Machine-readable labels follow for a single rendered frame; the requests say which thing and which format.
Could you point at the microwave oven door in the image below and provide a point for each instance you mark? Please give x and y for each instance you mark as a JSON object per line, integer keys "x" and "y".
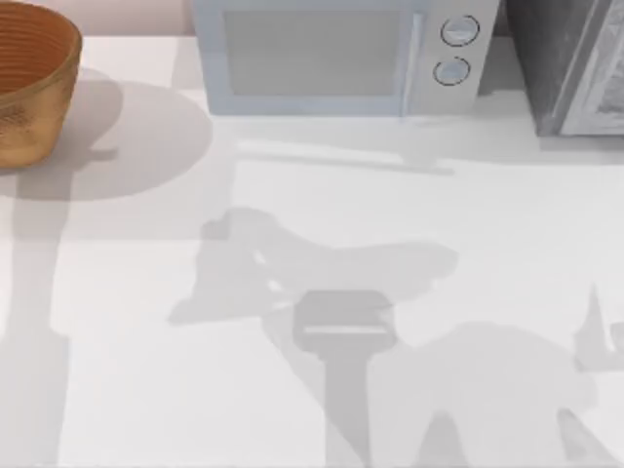
{"x": 312, "y": 58}

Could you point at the round microwave knob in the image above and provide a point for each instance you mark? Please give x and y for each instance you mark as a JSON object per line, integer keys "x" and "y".
{"x": 451, "y": 71}
{"x": 459, "y": 30}

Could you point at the pale microwave oven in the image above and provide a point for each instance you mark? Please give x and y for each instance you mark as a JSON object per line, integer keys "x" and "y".
{"x": 439, "y": 105}

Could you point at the brown woven basket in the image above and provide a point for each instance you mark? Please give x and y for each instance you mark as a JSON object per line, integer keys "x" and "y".
{"x": 34, "y": 92}

